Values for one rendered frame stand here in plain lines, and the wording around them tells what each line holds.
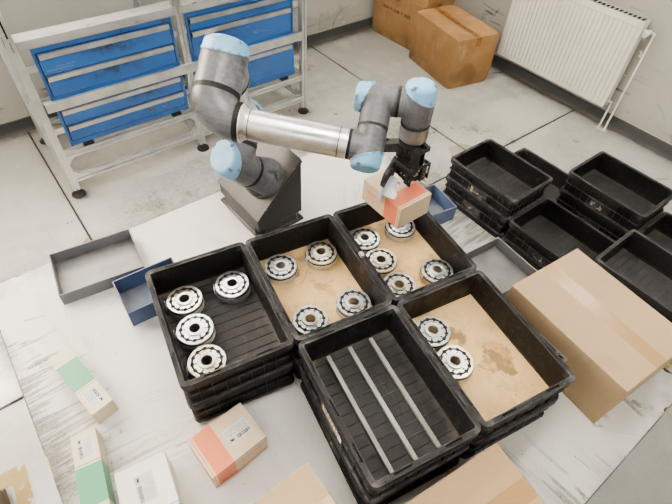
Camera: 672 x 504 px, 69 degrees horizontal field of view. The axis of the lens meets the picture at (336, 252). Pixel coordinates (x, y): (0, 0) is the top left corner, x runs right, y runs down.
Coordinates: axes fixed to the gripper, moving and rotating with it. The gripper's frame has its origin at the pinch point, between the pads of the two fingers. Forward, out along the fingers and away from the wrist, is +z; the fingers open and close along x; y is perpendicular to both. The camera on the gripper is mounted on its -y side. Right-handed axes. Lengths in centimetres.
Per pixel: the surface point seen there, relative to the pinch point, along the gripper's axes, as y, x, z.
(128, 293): -44, -74, 40
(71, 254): -70, -83, 38
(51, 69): -195, -51, 34
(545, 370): 59, 5, 23
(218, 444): 21, -74, 32
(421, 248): 5.6, 11.4, 26.7
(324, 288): 0.2, -25.3, 26.7
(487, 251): 14, 41, 39
